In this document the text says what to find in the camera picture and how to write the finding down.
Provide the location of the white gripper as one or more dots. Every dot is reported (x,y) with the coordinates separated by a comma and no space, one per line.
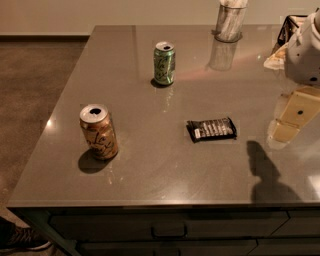
(302,61)

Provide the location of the orange LaCroix can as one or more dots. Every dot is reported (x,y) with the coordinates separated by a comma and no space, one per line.
(97,126)

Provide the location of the green LaCroix can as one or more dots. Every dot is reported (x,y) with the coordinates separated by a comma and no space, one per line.
(164,63)

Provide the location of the black snack bar wrapper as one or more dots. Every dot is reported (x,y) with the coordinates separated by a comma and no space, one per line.
(208,130)

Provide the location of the grey cabinet drawer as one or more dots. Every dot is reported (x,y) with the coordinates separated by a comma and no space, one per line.
(148,226)

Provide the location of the dark sneaker shoe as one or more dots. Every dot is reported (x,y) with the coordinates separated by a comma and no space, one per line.
(15,237)

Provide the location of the black wire basket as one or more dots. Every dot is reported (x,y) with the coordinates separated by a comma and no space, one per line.
(290,25)

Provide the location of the black drawer handle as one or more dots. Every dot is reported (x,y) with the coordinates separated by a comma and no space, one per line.
(168,230)

